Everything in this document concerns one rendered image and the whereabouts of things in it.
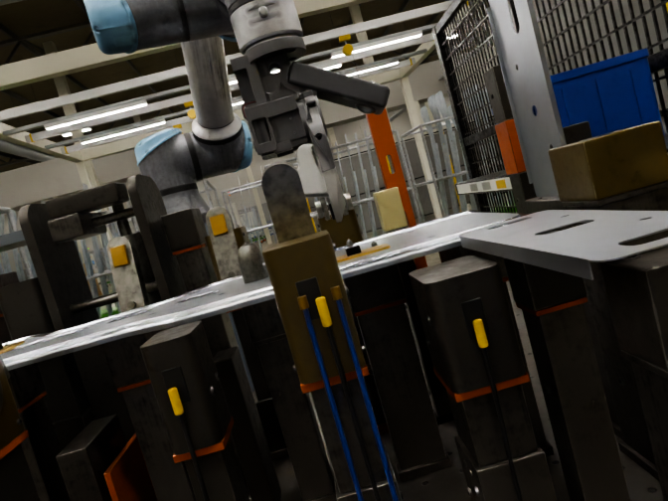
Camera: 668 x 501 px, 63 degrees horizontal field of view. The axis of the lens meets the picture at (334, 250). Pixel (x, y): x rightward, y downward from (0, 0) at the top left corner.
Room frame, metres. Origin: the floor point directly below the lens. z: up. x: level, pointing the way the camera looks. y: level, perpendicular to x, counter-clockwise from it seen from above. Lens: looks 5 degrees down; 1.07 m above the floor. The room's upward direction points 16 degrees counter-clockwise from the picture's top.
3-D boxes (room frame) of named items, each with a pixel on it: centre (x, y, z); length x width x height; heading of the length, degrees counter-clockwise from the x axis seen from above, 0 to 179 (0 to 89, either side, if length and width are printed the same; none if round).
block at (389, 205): (0.82, -0.10, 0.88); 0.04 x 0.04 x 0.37; 1
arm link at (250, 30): (0.64, 0.00, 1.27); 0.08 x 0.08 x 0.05
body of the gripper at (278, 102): (0.64, 0.01, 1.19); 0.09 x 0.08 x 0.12; 91
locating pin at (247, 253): (0.69, 0.10, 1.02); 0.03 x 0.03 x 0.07
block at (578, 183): (0.57, -0.30, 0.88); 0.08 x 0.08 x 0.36; 1
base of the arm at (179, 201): (1.32, 0.33, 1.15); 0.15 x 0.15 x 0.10
